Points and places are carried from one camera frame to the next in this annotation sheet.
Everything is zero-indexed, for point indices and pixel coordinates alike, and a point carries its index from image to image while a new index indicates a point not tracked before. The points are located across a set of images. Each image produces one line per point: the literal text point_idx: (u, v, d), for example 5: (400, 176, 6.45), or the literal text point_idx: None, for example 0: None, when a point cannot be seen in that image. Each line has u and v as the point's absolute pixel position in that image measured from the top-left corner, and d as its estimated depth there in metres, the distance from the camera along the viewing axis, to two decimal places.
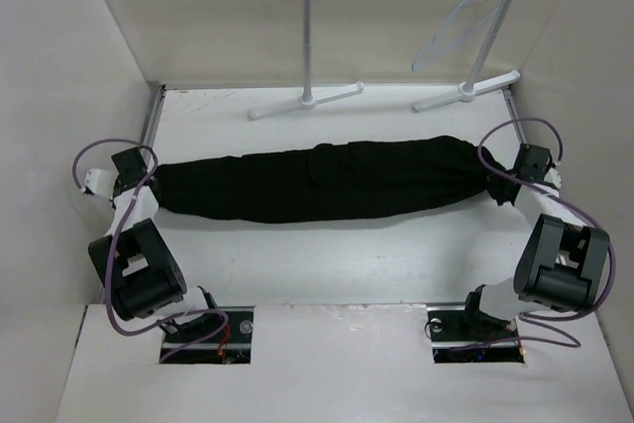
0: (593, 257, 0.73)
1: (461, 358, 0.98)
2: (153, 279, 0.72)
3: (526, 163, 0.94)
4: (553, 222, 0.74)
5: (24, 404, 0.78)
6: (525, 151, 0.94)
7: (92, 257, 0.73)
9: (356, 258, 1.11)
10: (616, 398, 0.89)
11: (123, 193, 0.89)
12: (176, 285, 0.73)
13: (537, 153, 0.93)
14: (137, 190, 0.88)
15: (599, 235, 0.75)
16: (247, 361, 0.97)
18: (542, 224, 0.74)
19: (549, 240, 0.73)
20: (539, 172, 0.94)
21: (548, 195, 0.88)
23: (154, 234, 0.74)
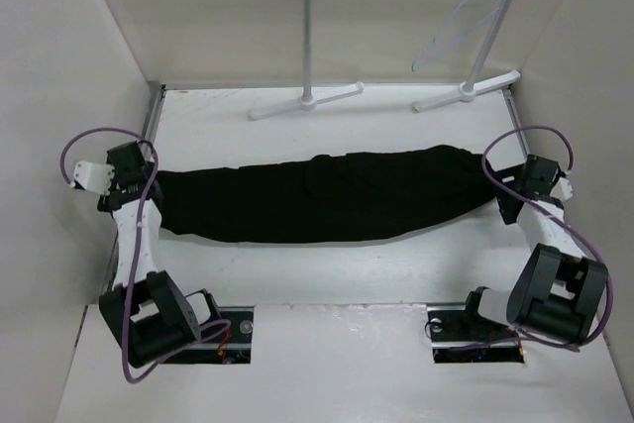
0: (588, 289, 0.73)
1: (461, 357, 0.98)
2: (167, 331, 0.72)
3: (533, 174, 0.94)
4: (549, 252, 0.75)
5: (25, 404, 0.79)
6: (534, 160, 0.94)
7: (105, 312, 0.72)
9: (356, 259, 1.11)
10: (616, 398, 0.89)
11: (128, 219, 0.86)
12: (190, 336, 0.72)
13: (547, 163, 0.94)
14: (141, 218, 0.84)
15: (597, 269, 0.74)
16: (247, 361, 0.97)
18: (538, 254, 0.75)
19: (545, 274, 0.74)
20: (545, 186, 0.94)
21: (551, 215, 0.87)
23: (168, 291, 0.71)
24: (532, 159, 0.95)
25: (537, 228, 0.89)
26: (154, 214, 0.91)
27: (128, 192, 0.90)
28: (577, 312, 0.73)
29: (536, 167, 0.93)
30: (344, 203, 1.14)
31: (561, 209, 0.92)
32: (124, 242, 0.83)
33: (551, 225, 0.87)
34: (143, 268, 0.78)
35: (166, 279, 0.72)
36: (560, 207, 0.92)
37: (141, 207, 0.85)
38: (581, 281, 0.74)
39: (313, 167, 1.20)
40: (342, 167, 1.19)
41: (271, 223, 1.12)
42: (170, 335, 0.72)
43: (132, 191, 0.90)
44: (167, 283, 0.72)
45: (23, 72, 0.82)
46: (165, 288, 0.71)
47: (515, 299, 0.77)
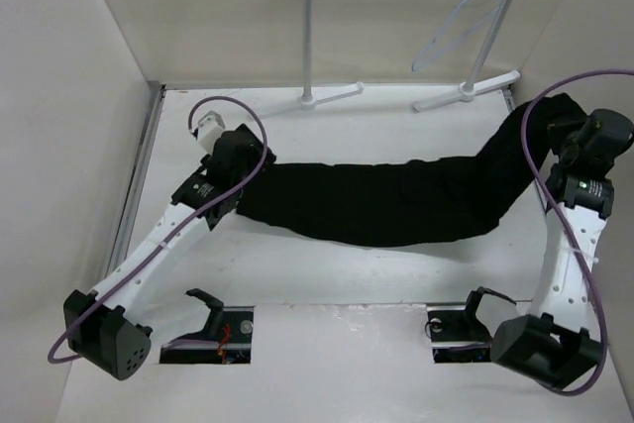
0: (572, 368, 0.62)
1: (461, 358, 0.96)
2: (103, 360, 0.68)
3: (584, 149, 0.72)
4: (535, 330, 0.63)
5: (25, 403, 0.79)
6: (598, 130, 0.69)
7: (68, 306, 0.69)
9: (357, 258, 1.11)
10: (615, 398, 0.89)
11: (165, 226, 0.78)
12: (117, 374, 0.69)
13: (612, 136, 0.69)
14: (167, 240, 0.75)
15: (588, 352, 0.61)
16: (247, 362, 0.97)
18: (522, 338, 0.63)
19: (523, 347, 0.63)
20: (599, 165, 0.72)
21: (575, 253, 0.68)
23: (114, 345, 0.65)
24: (593, 128, 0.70)
25: (554, 259, 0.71)
26: (199, 233, 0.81)
27: (198, 190, 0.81)
28: (559, 378, 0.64)
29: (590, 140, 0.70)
30: (430, 205, 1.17)
31: (599, 217, 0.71)
32: (144, 246, 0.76)
33: (572, 262, 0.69)
34: (121, 296, 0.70)
35: (119, 333, 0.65)
36: (600, 215, 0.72)
37: (180, 226, 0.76)
38: (568, 357, 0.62)
39: (406, 175, 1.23)
40: (435, 175, 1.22)
41: (354, 226, 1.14)
42: (103, 363, 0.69)
43: (200, 192, 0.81)
44: (117, 338, 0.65)
45: (23, 71, 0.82)
46: (113, 340, 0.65)
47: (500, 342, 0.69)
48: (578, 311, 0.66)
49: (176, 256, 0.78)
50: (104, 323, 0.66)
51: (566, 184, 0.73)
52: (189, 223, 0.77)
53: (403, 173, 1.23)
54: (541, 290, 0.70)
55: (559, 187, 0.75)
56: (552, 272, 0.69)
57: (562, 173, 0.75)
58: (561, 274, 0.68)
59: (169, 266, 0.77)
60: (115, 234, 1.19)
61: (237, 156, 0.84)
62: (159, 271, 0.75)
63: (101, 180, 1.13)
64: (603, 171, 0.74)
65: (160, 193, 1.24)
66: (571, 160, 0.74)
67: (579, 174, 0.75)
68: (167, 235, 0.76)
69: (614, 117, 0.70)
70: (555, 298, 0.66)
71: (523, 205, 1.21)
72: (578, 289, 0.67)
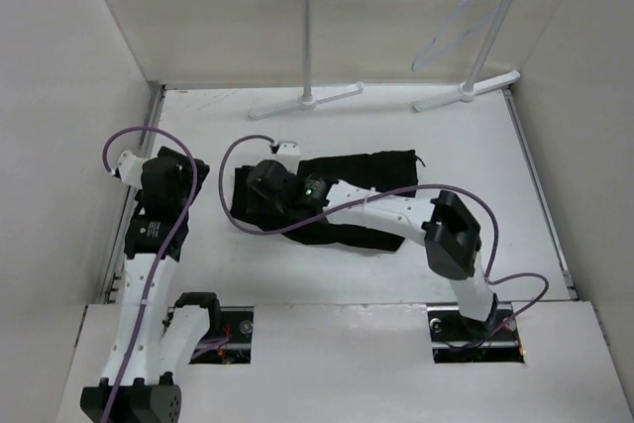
0: (463, 212, 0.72)
1: (460, 357, 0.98)
2: None
3: (279, 188, 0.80)
4: (436, 235, 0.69)
5: (25, 403, 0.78)
6: (264, 179, 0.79)
7: (85, 408, 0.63)
9: (356, 259, 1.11)
10: (616, 399, 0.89)
11: (136, 282, 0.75)
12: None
13: (272, 170, 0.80)
14: (147, 296, 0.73)
15: (450, 199, 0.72)
16: (247, 362, 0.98)
18: (439, 245, 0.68)
19: (454, 249, 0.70)
20: (293, 182, 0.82)
21: (368, 200, 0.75)
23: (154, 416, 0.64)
24: (260, 182, 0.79)
25: (374, 220, 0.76)
26: (169, 271, 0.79)
27: (147, 233, 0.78)
28: (471, 224, 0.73)
29: (268, 182, 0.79)
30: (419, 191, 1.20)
31: (336, 183, 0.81)
32: (124, 312, 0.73)
33: (376, 200, 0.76)
34: (133, 369, 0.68)
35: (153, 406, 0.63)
36: (337, 182, 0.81)
37: (153, 277, 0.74)
38: (454, 212, 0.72)
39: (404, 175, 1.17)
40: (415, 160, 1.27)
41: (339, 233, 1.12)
42: None
43: (150, 234, 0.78)
44: (153, 407, 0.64)
45: (24, 71, 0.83)
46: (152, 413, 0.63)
47: (453, 269, 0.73)
48: (417, 204, 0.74)
49: (162, 301, 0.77)
50: (133, 401, 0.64)
51: (310, 203, 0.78)
52: (158, 269, 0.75)
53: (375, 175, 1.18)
54: (405, 233, 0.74)
55: (310, 211, 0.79)
56: (387, 219, 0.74)
57: (297, 207, 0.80)
58: (388, 211, 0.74)
59: (159, 318, 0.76)
60: (115, 235, 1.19)
61: (167, 182, 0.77)
62: (153, 325, 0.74)
63: (101, 180, 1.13)
64: (300, 179, 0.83)
65: None
66: (284, 198, 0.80)
67: (298, 194, 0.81)
68: (145, 291, 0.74)
69: (254, 167, 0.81)
70: (409, 217, 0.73)
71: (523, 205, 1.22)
72: (399, 203, 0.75)
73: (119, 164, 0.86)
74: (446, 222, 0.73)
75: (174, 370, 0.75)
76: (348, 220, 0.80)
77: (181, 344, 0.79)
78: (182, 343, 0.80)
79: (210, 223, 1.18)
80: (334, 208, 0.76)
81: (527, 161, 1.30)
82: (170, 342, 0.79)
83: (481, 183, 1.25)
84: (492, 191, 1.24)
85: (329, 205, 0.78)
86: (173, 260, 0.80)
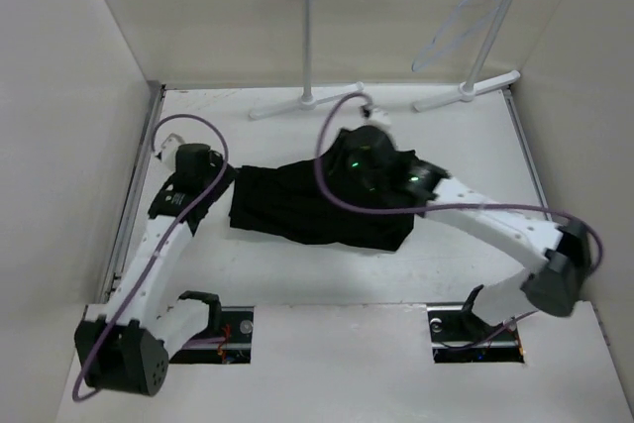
0: (585, 249, 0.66)
1: (461, 358, 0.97)
2: (127, 379, 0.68)
3: (383, 164, 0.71)
4: (558, 265, 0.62)
5: (26, 403, 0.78)
6: (373, 150, 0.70)
7: (78, 335, 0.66)
9: (356, 259, 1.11)
10: (616, 399, 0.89)
11: (152, 239, 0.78)
12: (149, 391, 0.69)
13: (381, 143, 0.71)
14: (160, 250, 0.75)
15: (579, 230, 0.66)
16: (247, 362, 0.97)
18: (562, 277, 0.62)
19: (572, 284, 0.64)
20: (397, 161, 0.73)
21: (483, 208, 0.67)
23: (142, 357, 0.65)
24: (365, 152, 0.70)
25: (482, 230, 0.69)
26: (182, 240, 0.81)
27: (171, 200, 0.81)
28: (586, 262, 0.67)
29: (377, 151, 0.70)
30: None
31: (446, 178, 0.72)
32: (136, 263, 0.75)
33: (492, 211, 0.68)
34: (132, 309, 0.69)
35: (142, 345, 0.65)
36: (446, 177, 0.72)
37: (168, 234, 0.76)
38: (579, 245, 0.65)
39: None
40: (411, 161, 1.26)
41: (340, 233, 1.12)
42: (128, 383, 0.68)
43: (173, 202, 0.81)
44: (142, 348, 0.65)
45: (24, 71, 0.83)
46: (139, 350, 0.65)
47: (553, 303, 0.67)
48: (538, 225, 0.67)
49: (171, 262, 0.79)
50: (123, 339, 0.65)
51: (413, 192, 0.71)
52: (175, 230, 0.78)
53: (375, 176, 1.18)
54: (515, 253, 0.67)
55: (409, 198, 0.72)
56: (502, 236, 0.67)
57: (397, 192, 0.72)
58: (507, 225, 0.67)
59: (166, 275, 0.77)
60: (115, 235, 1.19)
61: (198, 161, 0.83)
62: (159, 279, 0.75)
63: (101, 180, 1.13)
64: (402, 160, 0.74)
65: None
66: (385, 178, 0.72)
67: (399, 178, 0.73)
68: (158, 245, 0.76)
69: (358, 135, 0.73)
70: (531, 238, 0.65)
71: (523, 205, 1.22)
72: (519, 220, 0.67)
73: (163, 148, 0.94)
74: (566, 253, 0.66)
75: (166, 340, 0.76)
76: (446, 220, 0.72)
77: (179, 321, 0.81)
78: (180, 321, 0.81)
79: (210, 223, 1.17)
80: (445, 207, 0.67)
81: (527, 161, 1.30)
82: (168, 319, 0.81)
83: (482, 184, 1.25)
84: (493, 191, 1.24)
85: (435, 199, 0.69)
86: (188, 232, 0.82)
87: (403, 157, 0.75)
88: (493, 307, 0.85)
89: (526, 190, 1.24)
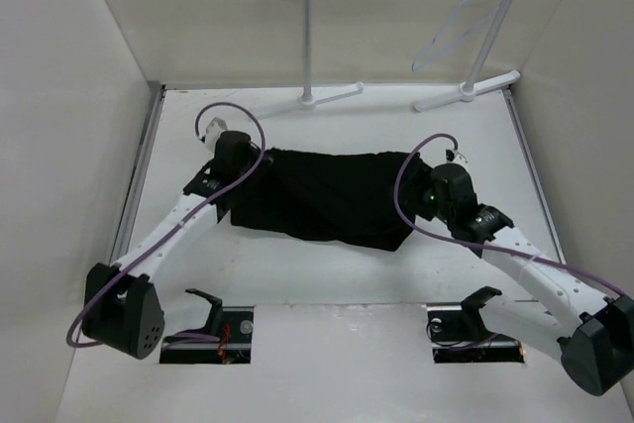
0: None
1: (461, 358, 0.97)
2: (122, 332, 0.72)
3: (458, 200, 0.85)
4: (592, 331, 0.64)
5: (26, 402, 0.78)
6: (450, 184, 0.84)
7: (93, 275, 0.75)
9: (356, 258, 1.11)
10: (616, 399, 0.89)
11: (179, 210, 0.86)
12: (136, 351, 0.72)
13: (462, 180, 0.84)
14: (185, 221, 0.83)
15: (628, 308, 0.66)
16: (247, 362, 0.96)
18: (590, 341, 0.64)
19: (602, 355, 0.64)
20: (471, 201, 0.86)
21: (535, 260, 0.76)
23: (140, 306, 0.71)
24: (445, 184, 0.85)
25: (529, 280, 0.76)
26: (209, 220, 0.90)
27: (207, 185, 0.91)
28: None
29: (454, 186, 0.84)
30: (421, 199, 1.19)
31: (509, 227, 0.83)
32: (160, 228, 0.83)
33: (541, 266, 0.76)
34: (145, 265, 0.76)
35: (145, 294, 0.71)
36: (509, 226, 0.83)
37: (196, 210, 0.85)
38: (626, 327, 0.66)
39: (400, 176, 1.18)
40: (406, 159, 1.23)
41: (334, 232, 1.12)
42: (120, 339, 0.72)
43: (209, 186, 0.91)
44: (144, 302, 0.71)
45: (24, 70, 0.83)
46: (142, 297, 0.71)
47: (589, 378, 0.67)
48: (585, 291, 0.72)
49: (190, 237, 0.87)
50: (132, 288, 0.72)
51: (475, 230, 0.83)
52: (201, 209, 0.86)
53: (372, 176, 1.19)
54: (554, 308, 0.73)
55: (471, 236, 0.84)
56: (546, 288, 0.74)
57: (461, 225, 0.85)
58: (551, 281, 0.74)
59: (184, 246, 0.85)
60: (115, 235, 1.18)
61: (237, 152, 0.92)
62: (177, 249, 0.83)
63: (101, 180, 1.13)
64: (475, 203, 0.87)
65: (160, 193, 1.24)
66: (456, 212, 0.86)
67: (467, 216, 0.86)
68: (185, 217, 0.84)
69: (445, 169, 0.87)
70: (572, 297, 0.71)
71: (523, 204, 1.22)
72: (567, 280, 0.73)
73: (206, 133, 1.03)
74: (609, 328, 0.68)
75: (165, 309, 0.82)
76: (498, 263, 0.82)
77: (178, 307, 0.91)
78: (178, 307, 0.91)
79: None
80: (502, 248, 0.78)
81: (527, 161, 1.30)
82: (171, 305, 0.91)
83: (481, 183, 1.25)
84: (493, 191, 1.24)
85: (494, 241, 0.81)
86: (214, 216, 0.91)
87: (477, 201, 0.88)
88: (500, 318, 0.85)
89: (527, 190, 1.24)
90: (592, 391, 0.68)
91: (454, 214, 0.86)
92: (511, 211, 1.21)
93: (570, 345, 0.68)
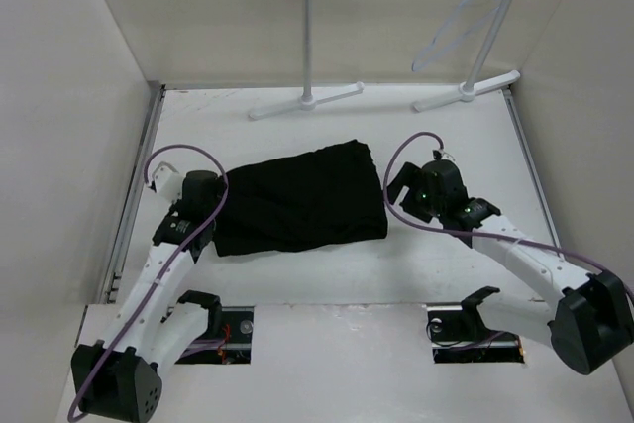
0: (619, 304, 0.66)
1: (460, 358, 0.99)
2: (120, 404, 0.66)
3: (447, 193, 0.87)
4: (576, 304, 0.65)
5: (26, 402, 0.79)
6: (440, 177, 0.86)
7: (74, 362, 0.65)
9: (357, 258, 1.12)
10: (617, 399, 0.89)
11: (154, 265, 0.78)
12: (139, 418, 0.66)
13: (451, 173, 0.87)
14: (160, 277, 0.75)
15: (610, 283, 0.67)
16: (247, 361, 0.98)
18: (574, 313, 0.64)
19: (585, 326, 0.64)
20: (461, 194, 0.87)
21: (519, 243, 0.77)
23: (132, 381, 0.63)
24: (435, 178, 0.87)
25: (515, 263, 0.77)
26: (186, 265, 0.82)
27: (175, 228, 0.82)
28: (623, 324, 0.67)
29: (444, 179, 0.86)
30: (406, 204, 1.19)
31: (496, 215, 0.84)
32: (136, 290, 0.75)
33: (526, 249, 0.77)
34: (130, 336, 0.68)
35: (135, 368, 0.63)
36: (497, 214, 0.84)
37: (170, 263, 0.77)
38: (608, 301, 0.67)
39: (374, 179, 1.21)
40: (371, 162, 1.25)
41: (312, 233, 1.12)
42: (121, 410, 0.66)
43: (178, 229, 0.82)
44: (135, 378, 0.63)
45: (24, 71, 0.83)
46: (131, 372, 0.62)
47: (577, 354, 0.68)
48: (569, 268, 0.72)
49: (170, 292, 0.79)
50: (119, 364, 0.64)
51: (463, 219, 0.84)
52: (176, 258, 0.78)
53: (348, 178, 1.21)
54: (540, 286, 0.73)
55: (460, 226, 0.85)
56: (530, 267, 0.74)
57: (451, 216, 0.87)
58: (535, 262, 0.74)
59: (165, 304, 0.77)
60: (114, 235, 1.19)
61: (206, 191, 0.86)
62: (159, 309, 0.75)
63: (101, 180, 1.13)
64: (466, 196, 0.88)
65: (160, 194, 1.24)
66: (446, 204, 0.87)
67: (457, 208, 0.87)
68: (159, 272, 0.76)
69: (435, 163, 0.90)
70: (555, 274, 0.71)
71: (523, 205, 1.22)
72: (550, 259, 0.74)
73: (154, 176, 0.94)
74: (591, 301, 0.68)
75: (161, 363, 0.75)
76: (487, 249, 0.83)
77: (176, 337, 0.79)
78: (176, 337, 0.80)
79: None
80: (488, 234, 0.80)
81: (527, 161, 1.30)
82: (166, 334, 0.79)
83: (482, 183, 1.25)
84: (492, 191, 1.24)
85: (481, 229, 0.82)
86: (190, 259, 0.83)
87: (468, 194, 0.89)
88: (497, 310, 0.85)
89: (526, 190, 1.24)
90: (582, 368, 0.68)
91: (445, 208, 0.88)
92: (511, 211, 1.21)
93: (557, 322, 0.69)
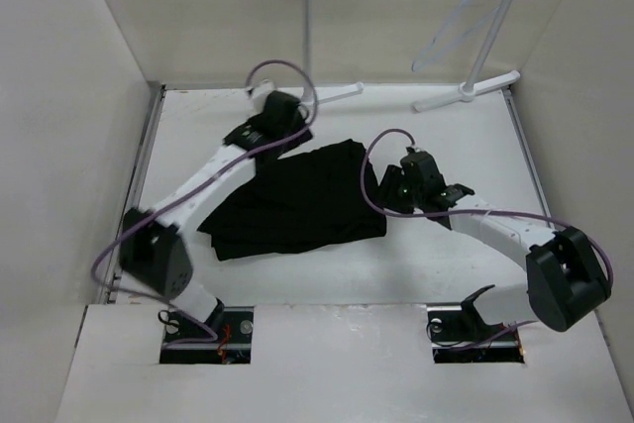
0: (588, 259, 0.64)
1: (460, 358, 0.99)
2: (153, 278, 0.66)
3: (424, 180, 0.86)
4: (541, 259, 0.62)
5: (25, 402, 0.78)
6: (417, 165, 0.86)
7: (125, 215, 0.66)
9: (358, 258, 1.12)
10: (617, 398, 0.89)
11: (218, 161, 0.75)
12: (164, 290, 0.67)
13: (426, 161, 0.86)
14: (221, 173, 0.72)
15: (578, 238, 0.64)
16: (247, 361, 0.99)
18: (541, 268, 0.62)
19: (556, 280, 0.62)
20: (438, 181, 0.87)
21: (489, 213, 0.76)
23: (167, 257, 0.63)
24: (412, 167, 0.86)
25: (489, 234, 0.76)
26: (246, 175, 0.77)
27: (248, 136, 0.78)
28: (594, 276, 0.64)
29: (420, 167, 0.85)
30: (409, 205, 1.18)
31: (470, 195, 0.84)
32: (195, 176, 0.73)
33: (496, 218, 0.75)
34: (173, 212, 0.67)
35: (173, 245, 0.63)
36: (471, 194, 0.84)
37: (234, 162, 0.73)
38: (577, 256, 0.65)
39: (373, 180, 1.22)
40: (369, 160, 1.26)
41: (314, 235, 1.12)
42: (152, 279, 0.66)
43: (250, 139, 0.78)
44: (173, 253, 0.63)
45: (24, 71, 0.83)
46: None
47: (553, 312, 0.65)
48: (537, 229, 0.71)
49: (227, 189, 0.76)
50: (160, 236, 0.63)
51: (441, 202, 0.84)
52: (241, 163, 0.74)
53: (348, 179, 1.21)
54: (514, 253, 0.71)
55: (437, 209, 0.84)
56: (500, 233, 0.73)
57: (430, 203, 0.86)
58: (503, 229, 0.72)
59: (218, 200, 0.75)
60: (114, 235, 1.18)
61: (287, 112, 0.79)
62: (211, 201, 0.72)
63: (101, 180, 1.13)
64: (443, 182, 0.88)
65: (160, 194, 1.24)
66: (423, 190, 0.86)
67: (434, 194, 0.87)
68: (222, 168, 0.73)
69: (409, 154, 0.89)
70: (524, 236, 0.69)
71: (524, 205, 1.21)
72: (518, 223, 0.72)
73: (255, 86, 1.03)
74: (559, 257, 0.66)
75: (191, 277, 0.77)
76: (466, 227, 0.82)
77: None
78: None
79: None
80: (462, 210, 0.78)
81: (527, 161, 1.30)
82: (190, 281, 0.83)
83: (482, 184, 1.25)
84: (492, 191, 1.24)
85: (455, 208, 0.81)
86: (253, 170, 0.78)
87: (444, 181, 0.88)
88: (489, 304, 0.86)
89: (526, 190, 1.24)
90: (558, 325, 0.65)
91: (421, 195, 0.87)
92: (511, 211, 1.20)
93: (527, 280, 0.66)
